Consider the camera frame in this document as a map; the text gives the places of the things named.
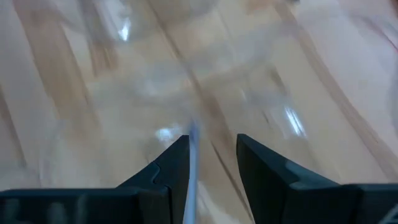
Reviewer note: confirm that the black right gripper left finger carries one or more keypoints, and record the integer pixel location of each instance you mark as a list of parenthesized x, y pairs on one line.
[(149, 202)]

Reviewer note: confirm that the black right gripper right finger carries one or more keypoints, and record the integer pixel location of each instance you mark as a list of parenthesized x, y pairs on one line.
[(280, 199)]

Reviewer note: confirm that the clear plastic bin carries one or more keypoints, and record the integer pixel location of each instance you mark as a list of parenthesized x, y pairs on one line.
[(280, 93)]

